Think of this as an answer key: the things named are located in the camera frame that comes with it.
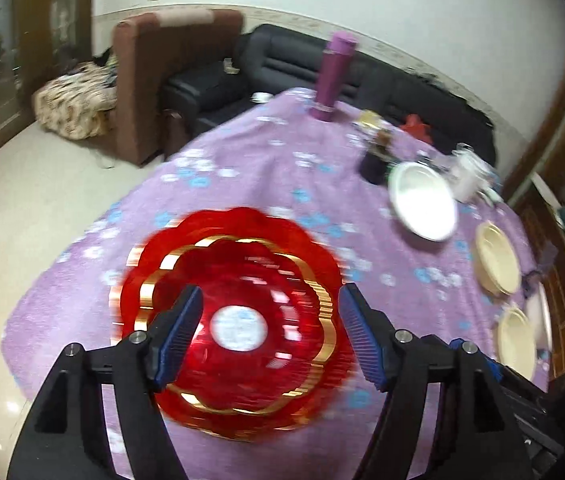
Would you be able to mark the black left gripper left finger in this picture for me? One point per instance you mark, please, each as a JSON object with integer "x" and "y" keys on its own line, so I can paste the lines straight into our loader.
{"x": 65, "y": 435}

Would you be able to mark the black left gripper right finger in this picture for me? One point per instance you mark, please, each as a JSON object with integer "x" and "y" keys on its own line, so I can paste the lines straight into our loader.
{"x": 402, "y": 366}

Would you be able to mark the cream plastic bowl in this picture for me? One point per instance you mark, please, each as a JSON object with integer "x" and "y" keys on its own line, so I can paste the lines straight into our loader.
{"x": 496, "y": 265}
{"x": 515, "y": 342}

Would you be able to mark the red glass bowl gold rim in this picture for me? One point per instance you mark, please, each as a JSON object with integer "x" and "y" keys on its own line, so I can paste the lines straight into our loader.
{"x": 266, "y": 332}

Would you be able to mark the white ceramic bowl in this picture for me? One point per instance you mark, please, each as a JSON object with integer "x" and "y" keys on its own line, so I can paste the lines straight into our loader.
{"x": 423, "y": 201}

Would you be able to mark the red glass plate large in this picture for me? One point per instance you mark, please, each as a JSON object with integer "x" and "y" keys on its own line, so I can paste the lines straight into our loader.
{"x": 241, "y": 222}

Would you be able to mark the purple floral tablecloth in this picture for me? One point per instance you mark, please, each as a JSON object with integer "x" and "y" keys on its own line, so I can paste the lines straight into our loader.
{"x": 278, "y": 159}

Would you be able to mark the white plastic jar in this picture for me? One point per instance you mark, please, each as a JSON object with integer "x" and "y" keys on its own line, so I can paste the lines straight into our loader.
{"x": 468, "y": 173}

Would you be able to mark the black cup with cork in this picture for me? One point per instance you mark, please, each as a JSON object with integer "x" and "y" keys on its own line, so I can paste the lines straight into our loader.
{"x": 378, "y": 157}

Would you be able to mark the wooden cabinet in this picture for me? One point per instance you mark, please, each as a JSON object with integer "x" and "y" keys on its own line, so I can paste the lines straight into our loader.
{"x": 538, "y": 178}

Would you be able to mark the red plastic bag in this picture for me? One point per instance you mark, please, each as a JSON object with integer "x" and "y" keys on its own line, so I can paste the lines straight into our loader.
{"x": 416, "y": 128}

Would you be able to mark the yellow snack packet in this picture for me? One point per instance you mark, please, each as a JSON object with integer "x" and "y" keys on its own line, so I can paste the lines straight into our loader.
{"x": 370, "y": 123}

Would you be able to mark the purple thermos bottle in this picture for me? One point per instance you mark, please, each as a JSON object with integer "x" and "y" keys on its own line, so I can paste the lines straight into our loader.
{"x": 336, "y": 59}

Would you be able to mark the black leather sofa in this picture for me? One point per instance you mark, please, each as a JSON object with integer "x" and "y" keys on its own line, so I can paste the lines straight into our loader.
{"x": 273, "y": 59}

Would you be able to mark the patterned blanket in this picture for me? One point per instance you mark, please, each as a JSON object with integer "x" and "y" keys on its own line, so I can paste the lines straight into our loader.
{"x": 74, "y": 105}

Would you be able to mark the brown armchair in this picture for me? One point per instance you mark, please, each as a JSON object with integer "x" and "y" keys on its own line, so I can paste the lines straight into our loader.
{"x": 152, "y": 46}

